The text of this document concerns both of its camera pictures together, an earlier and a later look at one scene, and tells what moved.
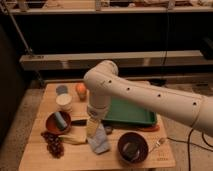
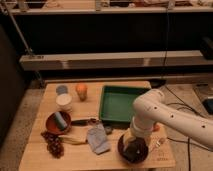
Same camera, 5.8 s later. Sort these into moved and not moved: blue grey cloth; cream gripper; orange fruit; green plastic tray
Moved: cream gripper
Not moved: orange fruit; green plastic tray; blue grey cloth
